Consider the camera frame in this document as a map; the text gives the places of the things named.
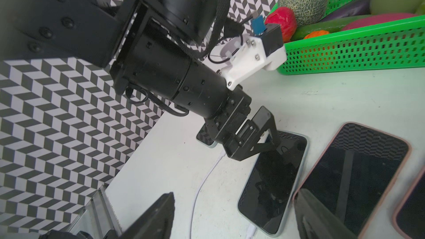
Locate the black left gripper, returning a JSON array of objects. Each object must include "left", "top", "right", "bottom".
[{"left": 110, "top": 17, "right": 281, "bottom": 161}]

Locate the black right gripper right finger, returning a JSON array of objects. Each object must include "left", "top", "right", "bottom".
[{"left": 294, "top": 189, "right": 356, "bottom": 239}]

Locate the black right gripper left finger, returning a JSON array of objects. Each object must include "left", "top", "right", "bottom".
[{"left": 120, "top": 192, "right": 176, "bottom": 239}]

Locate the black phone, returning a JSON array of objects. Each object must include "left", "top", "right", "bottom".
[{"left": 196, "top": 124, "right": 217, "bottom": 148}]

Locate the grey case phone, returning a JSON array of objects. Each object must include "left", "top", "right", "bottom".
[{"left": 237, "top": 131, "right": 308, "bottom": 237}]

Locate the pink case phone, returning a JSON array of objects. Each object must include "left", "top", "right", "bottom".
[
  {"left": 392, "top": 167, "right": 425, "bottom": 239},
  {"left": 294, "top": 122, "right": 411, "bottom": 239}
]

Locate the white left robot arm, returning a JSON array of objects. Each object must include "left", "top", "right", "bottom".
[{"left": 1, "top": 0, "right": 287, "bottom": 161}]

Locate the green cucumber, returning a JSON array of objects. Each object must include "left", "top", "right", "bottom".
[{"left": 291, "top": 15, "right": 371, "bottom": 42}]

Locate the orange pumpkin toy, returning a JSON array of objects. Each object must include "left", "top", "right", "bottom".
[{"left": 304, "top": 30, "right": 330, "bottom": 39}]

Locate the red strawberry toy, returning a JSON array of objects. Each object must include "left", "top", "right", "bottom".
[{"left": 265, "top": 7, "right": 297, "bottom": 43}]

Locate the purple eggplant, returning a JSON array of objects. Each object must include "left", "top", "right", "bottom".
[{"left": 320, "top": 0, "right": 371, "bottom": 22}]

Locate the magenta sweet potato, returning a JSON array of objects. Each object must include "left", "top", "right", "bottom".
[{"left": 342, "top": 13, "right": 417, "bottom": 31}]

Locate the green plastic basket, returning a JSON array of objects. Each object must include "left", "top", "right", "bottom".
[{"left": 278, "top": 0, "right": 425, "bottom": 75}]

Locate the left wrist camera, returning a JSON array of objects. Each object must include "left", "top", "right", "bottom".
[{"left": 220, "top": 23, "right": 287, "bottom": 91}]

